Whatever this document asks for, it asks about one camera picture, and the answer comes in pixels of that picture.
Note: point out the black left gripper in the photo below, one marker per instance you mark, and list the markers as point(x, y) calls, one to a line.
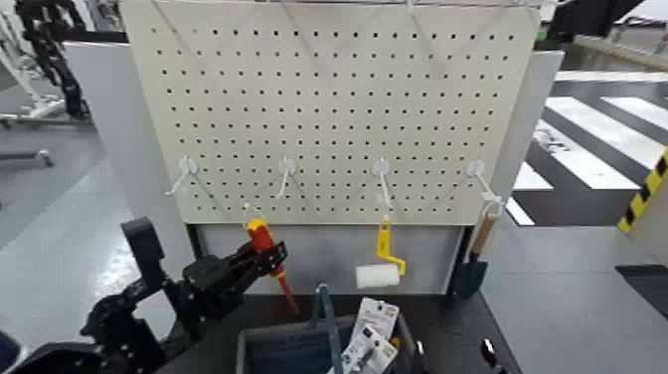
point(211, 284)

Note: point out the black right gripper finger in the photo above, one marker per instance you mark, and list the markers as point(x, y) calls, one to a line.
point(490, 352)
point(420, 355)

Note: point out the red yellow screwdriver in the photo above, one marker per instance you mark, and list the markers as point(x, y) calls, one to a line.
point(259, 235)

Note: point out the black background robot arm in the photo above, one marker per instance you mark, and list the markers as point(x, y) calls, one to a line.
point(52, 57)

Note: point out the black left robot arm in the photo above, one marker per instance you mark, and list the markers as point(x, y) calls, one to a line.
point(120, 329)

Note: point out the grey plastic crate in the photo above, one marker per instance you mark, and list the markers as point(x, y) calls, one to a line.
point(282, 350)

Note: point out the white blister pack card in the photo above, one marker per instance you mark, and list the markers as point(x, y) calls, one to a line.
point(377, 316)
point(368, 352)

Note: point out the white pegboard hook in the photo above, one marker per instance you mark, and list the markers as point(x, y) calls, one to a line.
point(286, 167)
point(187, 166)
point(381, 168)
point(476, 168)

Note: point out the beige perforated pegboard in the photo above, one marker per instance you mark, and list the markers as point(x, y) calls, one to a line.
point(334, 104)

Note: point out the yellow black hazard striped barrier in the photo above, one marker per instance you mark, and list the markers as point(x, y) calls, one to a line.
point(644, 193)

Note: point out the grey caster leg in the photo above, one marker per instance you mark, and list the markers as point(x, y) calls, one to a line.
point(31, 155)

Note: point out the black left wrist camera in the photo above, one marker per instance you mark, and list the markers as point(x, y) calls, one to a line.
point(145, 245)

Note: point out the black flat base plate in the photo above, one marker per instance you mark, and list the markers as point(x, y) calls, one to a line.
point(647, 287)

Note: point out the white metal stand frame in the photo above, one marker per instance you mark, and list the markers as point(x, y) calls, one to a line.
point(23, 78)

